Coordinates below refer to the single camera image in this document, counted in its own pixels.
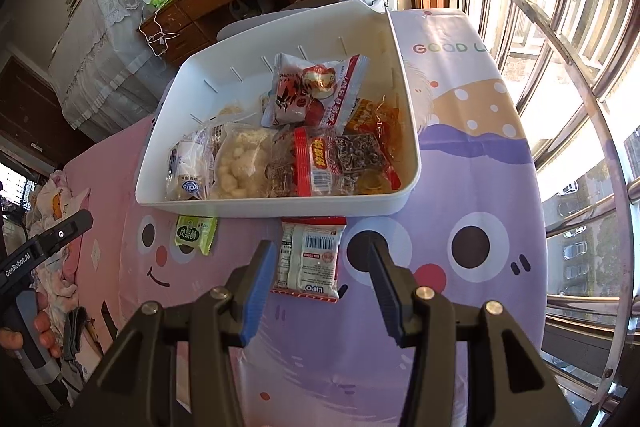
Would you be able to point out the person's left hand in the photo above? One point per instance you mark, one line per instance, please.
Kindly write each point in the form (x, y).
(45, 322)

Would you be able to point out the orange white snack bar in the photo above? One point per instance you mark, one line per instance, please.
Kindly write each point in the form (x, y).
(362, 117)

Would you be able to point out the printed cartoon cloth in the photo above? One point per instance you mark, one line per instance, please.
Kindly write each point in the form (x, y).
(55, 207)

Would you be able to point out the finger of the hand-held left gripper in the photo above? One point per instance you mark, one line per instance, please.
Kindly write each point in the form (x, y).
(70, 227)

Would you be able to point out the blue print bread packet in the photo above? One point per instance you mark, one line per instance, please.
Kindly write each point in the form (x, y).
(187, 172)

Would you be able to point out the red packet with orange label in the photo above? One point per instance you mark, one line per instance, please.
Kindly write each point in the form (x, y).
(317, 162)

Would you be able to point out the white plastic storage bin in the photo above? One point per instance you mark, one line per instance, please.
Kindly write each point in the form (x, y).
(250, 205)

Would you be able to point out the clear nut candy packet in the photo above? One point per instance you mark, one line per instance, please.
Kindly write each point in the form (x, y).
(280, 169)

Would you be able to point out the dark patterned snack packet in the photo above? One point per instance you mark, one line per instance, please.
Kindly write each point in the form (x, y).
(357, 152)

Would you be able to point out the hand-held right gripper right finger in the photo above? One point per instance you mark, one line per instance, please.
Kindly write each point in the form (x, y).
(387, 292)

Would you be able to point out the metal window railing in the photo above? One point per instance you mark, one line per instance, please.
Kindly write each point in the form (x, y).
(575, 302)

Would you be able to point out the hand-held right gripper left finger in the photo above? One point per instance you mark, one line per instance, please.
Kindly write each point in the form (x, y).
(257, 292)

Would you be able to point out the green snack packet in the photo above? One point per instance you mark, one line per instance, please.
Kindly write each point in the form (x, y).
(194, 234)

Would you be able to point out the grey cloth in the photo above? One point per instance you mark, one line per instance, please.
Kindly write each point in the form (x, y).
(75, 332)

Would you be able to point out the white labelled clear bag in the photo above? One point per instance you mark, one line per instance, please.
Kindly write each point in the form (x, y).
(310, 257)

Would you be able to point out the dark wooden cabinet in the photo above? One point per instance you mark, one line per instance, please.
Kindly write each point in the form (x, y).
(30, 107)

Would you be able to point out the white lace furniture cover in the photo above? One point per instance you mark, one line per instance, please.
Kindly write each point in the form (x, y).
(100, 67)

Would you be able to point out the large red white snack bag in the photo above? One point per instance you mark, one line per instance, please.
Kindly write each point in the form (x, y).
(295, 97)

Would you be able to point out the cartoon printed tablecloth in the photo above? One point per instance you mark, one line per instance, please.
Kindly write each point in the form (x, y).
(475, 187)

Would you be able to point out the pink blanket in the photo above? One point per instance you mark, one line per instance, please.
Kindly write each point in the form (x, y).
(100, 157)

